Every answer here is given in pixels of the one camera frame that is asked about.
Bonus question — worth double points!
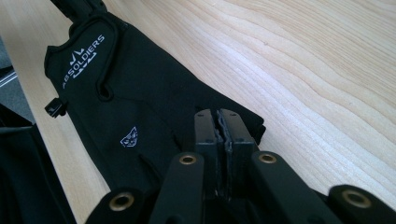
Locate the black glove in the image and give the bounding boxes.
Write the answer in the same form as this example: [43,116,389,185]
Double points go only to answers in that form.
[43,13,267,200]

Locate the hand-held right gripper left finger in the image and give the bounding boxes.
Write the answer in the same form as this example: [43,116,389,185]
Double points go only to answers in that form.
[194,108,225,199]

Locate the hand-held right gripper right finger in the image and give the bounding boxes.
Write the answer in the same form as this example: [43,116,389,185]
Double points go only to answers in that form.
[217,108,260,201]

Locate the dark cloth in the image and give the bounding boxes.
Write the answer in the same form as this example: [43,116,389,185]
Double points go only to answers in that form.
[0,103,78,224]

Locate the metal bar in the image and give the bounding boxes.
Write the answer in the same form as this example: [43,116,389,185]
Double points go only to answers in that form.
[0,65,18,89]

